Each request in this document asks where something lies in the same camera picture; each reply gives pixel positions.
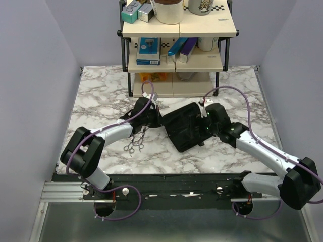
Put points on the purple toothpaste box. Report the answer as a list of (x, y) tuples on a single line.
[(187, 49)]

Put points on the orange snack bag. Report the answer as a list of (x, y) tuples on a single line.
[(153, 77)]

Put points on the blue razor package box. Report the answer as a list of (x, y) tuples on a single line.
[(148, 51)]

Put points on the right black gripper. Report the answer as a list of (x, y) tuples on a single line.
[(207, 116)]

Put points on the teal white carton box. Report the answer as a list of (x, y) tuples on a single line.
[(129, 13)]

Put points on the blue toothpaste box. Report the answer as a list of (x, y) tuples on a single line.
[(174, 51)]

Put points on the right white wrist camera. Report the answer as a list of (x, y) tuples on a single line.
[(203, 103)]

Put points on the aluminium rail profile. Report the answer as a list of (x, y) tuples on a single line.
[(62, 192)]

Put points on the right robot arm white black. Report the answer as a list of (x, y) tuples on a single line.
[(296, 182)]

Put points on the grey pouch on shelf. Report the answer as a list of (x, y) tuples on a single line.
[(185, 76)]

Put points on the silver grey small box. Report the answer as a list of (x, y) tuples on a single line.
[(145, 13)]

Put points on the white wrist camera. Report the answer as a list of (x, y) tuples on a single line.
[(203, 103), (152, 96)]

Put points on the beige three-tier shelf rack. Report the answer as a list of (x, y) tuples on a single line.
[(207, 65)]

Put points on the white round tub brown lid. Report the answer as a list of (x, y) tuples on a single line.
[(168, 12)]

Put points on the silver cutting scissors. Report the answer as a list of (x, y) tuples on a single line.
[(133, 144)]

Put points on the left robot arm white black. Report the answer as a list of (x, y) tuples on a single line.
[(83, 151)]

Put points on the black zip tool case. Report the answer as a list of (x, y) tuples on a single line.
[(185, 127)]

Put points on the silver thinning scissors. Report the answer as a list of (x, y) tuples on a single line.
[(139, 142)]

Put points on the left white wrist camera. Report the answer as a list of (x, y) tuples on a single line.
[(152, 96)]

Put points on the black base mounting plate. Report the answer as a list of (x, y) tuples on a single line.
[(172, 191)]

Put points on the white printed mug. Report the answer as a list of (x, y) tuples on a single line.
[(200, 7)]

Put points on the white green cup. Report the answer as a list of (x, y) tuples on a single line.
[(207, 44)]

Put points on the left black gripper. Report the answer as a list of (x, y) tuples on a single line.
[(159, 121)]

